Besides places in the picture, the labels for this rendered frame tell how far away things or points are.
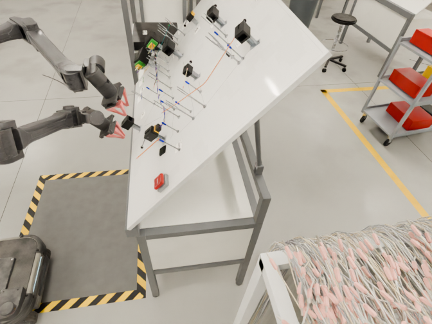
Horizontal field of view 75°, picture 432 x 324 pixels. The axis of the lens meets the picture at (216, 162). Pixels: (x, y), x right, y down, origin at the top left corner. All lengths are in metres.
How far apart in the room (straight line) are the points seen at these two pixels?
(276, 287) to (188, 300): 1.52
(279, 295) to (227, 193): 0.97
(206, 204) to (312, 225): 1.26
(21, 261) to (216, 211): 1.28
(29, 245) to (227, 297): 1.32
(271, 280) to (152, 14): 3.95
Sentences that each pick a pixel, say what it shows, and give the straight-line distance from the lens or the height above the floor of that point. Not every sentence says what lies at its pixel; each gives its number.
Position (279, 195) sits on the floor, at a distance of 2.59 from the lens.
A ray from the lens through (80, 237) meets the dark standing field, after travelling 2.41.
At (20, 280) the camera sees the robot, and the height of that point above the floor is 0.24.
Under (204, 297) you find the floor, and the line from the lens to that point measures 2.08.
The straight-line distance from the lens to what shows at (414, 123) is 3.59.
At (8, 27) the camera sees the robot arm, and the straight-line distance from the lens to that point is 1.48.
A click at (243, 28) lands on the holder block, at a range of 1.08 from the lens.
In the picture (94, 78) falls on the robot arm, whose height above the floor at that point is 1.45.
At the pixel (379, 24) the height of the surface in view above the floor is 0.58.
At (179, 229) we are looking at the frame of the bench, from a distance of 1.37.
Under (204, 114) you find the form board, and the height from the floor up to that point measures 1.30.
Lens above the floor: 1.98
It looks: 46 degrees down
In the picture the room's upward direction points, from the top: 5 degrees clockwise
